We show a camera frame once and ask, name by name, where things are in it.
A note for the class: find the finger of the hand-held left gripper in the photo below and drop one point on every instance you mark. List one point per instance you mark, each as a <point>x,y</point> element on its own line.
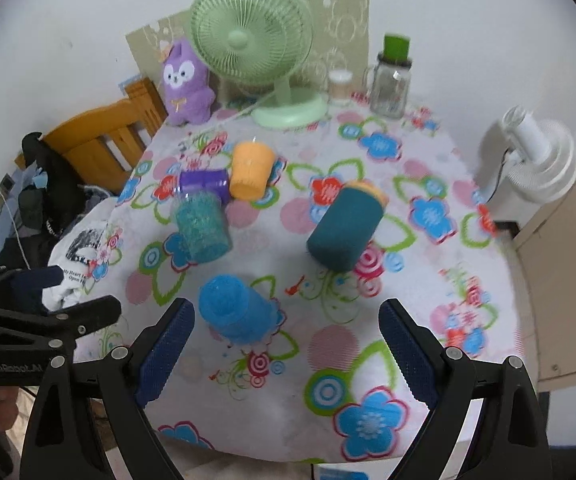
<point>30,285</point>
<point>87,312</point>

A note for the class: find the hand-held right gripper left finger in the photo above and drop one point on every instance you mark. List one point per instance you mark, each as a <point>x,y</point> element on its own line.
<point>165,350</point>

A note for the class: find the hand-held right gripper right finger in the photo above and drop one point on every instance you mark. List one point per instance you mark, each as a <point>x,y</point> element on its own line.
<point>410,350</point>

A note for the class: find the blue textured cup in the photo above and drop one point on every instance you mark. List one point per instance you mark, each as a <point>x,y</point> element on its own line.
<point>233,307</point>

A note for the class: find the teal glitter cup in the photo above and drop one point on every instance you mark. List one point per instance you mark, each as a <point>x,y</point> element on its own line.
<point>202,227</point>

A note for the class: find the dark teal cup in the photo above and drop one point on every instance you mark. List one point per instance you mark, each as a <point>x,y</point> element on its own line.
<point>345,227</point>

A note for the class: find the purple cup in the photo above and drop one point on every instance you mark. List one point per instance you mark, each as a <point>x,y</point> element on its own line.
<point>201,181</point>

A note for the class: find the orange cup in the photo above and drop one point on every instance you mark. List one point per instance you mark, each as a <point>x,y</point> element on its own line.
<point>250,170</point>

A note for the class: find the white printed shirt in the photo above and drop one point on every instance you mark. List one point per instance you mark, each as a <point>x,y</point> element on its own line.
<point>85,245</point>

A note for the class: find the dark clothing pile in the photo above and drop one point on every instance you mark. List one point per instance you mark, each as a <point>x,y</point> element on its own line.
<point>47,195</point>

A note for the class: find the floral tablecloth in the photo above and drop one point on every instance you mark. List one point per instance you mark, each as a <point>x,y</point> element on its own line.
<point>278,265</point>

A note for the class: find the wooden chair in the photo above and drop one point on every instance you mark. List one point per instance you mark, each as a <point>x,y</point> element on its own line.
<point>92,135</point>

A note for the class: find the beige cabinet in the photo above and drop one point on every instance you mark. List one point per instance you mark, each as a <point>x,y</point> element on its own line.
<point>568,270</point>

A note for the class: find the white fan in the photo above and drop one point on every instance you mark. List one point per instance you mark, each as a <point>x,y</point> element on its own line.
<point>543,160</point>

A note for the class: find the purple plush toy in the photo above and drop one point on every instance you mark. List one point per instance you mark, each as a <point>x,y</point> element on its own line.
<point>187,95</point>

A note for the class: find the glass jar with green lid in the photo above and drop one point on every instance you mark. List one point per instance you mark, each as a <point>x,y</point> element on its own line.
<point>391,90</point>

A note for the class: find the small white jar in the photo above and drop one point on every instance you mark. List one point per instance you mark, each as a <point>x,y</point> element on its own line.
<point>340,87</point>

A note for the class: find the green desk fan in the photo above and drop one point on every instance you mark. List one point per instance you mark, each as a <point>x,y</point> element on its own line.
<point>240,37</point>

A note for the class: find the patterned beige board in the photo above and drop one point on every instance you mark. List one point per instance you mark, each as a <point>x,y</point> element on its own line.
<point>340,15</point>

